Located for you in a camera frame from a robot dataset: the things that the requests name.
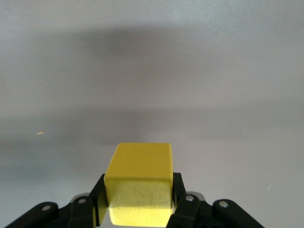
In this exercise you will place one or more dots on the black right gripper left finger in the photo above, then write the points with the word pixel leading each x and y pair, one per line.
pixel 80 211

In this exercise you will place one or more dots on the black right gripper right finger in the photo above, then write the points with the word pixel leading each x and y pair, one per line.
pixel 190 211

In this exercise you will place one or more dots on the yellow wooden block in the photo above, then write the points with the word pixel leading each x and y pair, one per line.
pixel 140 166

